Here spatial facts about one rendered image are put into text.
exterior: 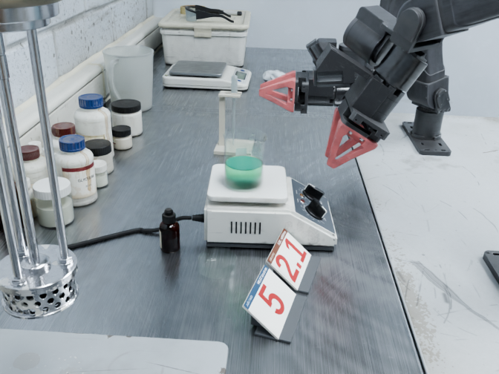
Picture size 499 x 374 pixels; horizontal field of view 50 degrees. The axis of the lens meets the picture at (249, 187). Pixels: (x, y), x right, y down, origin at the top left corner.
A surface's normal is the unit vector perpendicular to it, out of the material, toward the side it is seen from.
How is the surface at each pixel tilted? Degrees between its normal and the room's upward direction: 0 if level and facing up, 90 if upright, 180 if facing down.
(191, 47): 93
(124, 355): 0
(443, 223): 0
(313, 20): 90
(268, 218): 90
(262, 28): 90
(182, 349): 0
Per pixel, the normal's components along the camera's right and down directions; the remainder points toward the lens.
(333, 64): -0.05, 0.45
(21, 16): 0.70, 0.33
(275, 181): 0.03, -0.90
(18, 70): 1.00, 0.05
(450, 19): -0.74, 0.32
